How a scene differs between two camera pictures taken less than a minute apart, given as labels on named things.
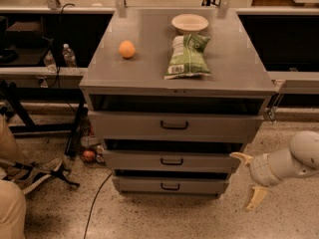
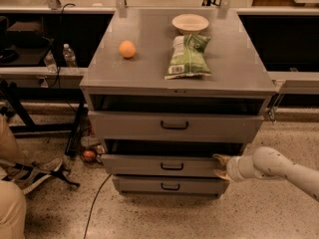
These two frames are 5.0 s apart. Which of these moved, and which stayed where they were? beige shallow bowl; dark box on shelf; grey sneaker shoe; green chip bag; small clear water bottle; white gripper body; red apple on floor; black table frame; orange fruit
Moved: white gripper body
Stayed: orange fruit; grey sneaker shoe; black table frame; beige shallow bowl; green chip bag; red apple on floor; dark box on shelf; small clear water bottle
